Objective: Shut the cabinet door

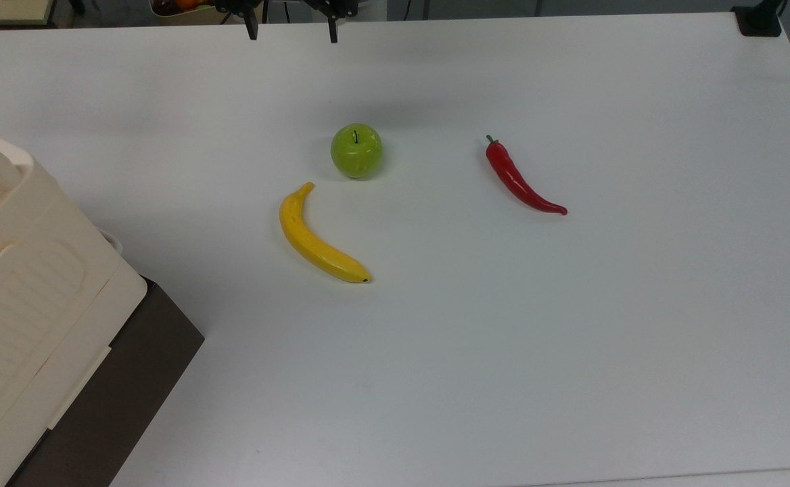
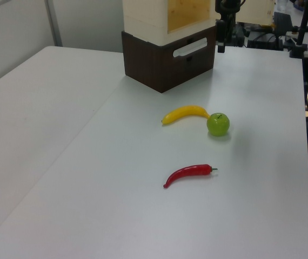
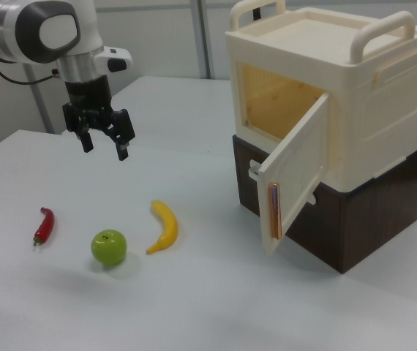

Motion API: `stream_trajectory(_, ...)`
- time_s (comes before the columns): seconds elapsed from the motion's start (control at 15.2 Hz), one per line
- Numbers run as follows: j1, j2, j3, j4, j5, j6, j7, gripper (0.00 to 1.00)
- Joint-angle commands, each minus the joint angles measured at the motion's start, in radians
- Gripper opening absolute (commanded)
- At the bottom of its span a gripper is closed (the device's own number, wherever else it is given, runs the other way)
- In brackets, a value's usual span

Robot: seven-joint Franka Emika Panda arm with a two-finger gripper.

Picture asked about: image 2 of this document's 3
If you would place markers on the green toy apple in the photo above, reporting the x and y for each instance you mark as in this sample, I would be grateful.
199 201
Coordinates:
218 125

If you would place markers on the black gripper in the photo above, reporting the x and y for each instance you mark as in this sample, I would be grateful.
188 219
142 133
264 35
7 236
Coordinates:
228 8

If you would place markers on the yellow toy banana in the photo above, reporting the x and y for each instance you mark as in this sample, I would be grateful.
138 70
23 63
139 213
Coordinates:
181 112

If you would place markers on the cream cabinet door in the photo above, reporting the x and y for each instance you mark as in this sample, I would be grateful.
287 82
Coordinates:
256 10

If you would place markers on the black camera stand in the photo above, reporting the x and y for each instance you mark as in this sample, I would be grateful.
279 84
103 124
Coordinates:
301 35

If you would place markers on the red toy chili pepper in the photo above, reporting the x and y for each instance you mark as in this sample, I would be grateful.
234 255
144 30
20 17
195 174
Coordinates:
189 171

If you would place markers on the black electronics box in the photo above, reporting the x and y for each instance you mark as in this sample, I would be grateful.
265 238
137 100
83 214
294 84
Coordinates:
264 41

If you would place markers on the dark brown drawer box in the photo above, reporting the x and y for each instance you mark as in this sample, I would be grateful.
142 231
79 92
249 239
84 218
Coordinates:
143 67

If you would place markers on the cream plastic cabinet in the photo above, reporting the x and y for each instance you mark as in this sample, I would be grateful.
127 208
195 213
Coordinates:
143 16

